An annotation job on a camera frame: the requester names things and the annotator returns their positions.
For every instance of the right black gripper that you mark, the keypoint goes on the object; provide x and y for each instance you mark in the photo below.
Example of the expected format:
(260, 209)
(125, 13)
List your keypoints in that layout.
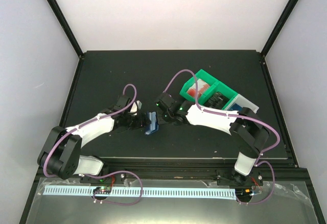
(159, 113)

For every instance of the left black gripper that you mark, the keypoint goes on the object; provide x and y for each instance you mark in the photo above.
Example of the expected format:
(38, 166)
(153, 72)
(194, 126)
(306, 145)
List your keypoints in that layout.
(141, 122)

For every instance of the blue card holder wallet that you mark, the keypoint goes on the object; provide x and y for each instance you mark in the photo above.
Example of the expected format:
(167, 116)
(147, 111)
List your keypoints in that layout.
(152, 123)

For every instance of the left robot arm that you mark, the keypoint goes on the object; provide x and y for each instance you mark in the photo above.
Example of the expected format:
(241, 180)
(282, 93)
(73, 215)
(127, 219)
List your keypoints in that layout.
(61, 154)

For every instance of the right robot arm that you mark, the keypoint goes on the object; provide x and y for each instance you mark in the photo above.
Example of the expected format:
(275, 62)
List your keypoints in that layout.
(248, 134)

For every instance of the red white card stack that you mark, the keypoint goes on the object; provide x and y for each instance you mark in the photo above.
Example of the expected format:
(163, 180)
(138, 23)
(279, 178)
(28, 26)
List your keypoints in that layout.
(198, 89)

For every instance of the green bin with red cards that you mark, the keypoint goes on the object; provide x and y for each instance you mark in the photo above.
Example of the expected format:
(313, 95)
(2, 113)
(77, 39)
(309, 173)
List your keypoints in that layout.
(201, 74)

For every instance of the black VIP card stack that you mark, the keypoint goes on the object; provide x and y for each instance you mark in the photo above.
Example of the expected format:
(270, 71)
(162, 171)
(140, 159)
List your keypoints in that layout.
(216, 101)

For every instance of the green bin with black cards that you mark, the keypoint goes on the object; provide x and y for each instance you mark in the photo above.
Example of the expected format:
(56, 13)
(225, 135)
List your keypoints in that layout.
(218, 87)

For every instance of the blue card stack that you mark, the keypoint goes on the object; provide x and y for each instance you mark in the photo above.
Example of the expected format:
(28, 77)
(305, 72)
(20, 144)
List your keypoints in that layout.
(236, 107)

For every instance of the white bin with blue cards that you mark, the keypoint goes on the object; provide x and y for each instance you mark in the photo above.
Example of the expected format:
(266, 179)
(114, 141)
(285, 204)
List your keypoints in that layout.
(242, 101)

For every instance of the small electronics board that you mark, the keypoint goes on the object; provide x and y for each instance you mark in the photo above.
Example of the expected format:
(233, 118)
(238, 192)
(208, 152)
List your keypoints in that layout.
(102, 190)

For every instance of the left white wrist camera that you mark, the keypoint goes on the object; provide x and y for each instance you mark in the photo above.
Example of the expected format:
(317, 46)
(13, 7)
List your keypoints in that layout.
(137, 105)

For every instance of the black aluminium frame rail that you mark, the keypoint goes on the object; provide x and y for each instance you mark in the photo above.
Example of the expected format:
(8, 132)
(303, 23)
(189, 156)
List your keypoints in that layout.
(188, 169)

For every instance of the light blue slotted cable duct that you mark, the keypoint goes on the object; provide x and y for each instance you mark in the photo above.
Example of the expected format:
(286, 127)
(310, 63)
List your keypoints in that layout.
(158, 192)

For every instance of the left black frame post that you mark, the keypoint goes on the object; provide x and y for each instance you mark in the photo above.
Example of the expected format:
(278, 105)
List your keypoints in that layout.
(65, 26)

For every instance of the black frame post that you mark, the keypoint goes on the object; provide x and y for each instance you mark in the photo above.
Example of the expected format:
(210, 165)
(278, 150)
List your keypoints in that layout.
(288, 9)
(65, 26)

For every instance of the right black frame post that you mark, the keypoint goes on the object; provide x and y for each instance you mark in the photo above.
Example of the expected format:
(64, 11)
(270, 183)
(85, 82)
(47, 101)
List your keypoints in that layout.
(288, 9)

